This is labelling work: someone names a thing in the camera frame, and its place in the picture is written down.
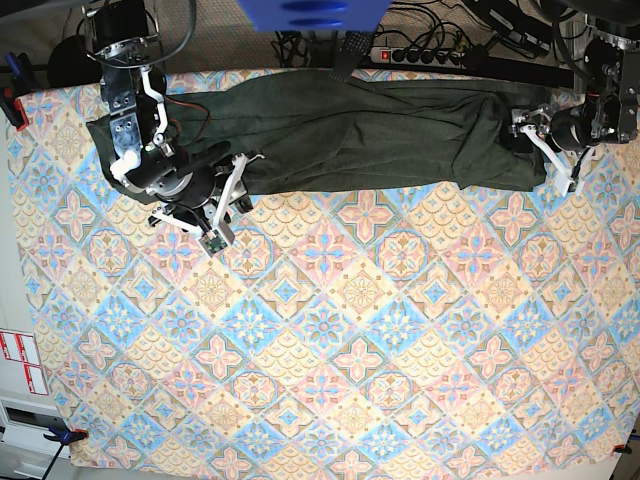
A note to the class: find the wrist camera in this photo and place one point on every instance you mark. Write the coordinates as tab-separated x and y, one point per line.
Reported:
214	242
568	185

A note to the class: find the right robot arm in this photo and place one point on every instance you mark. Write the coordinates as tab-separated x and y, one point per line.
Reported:
142	156

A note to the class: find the black remote control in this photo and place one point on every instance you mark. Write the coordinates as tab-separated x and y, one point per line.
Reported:
355	46

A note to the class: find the dark green long-sleeve shirt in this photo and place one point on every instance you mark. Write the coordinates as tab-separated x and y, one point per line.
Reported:
315	134

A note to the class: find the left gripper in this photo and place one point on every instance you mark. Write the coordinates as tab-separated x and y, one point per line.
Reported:
562	137

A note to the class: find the black clamp bottom right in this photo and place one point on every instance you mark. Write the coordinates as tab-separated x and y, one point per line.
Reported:
622	449

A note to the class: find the white power strip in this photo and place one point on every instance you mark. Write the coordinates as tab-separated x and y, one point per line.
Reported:
415	57

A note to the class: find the colourful patterned tablecloth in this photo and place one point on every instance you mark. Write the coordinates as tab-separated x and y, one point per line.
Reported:
416	333

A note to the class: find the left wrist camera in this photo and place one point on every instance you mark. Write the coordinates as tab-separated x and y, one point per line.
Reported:
568	185

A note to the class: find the blue plastic box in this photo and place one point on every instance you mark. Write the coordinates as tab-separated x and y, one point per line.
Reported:
309	15

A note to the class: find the black round stool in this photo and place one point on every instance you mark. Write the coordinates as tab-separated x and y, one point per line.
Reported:
68	65

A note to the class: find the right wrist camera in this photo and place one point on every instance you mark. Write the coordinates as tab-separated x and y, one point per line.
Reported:
214	242

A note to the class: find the red white stickers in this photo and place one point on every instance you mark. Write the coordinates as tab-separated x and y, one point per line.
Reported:
19	351

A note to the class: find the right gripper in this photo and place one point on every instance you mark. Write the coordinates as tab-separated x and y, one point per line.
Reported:
200	192

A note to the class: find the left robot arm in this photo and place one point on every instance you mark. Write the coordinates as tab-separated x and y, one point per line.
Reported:
608	114

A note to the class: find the blue clamp bottom left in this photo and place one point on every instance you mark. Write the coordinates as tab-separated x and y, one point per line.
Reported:
64	438

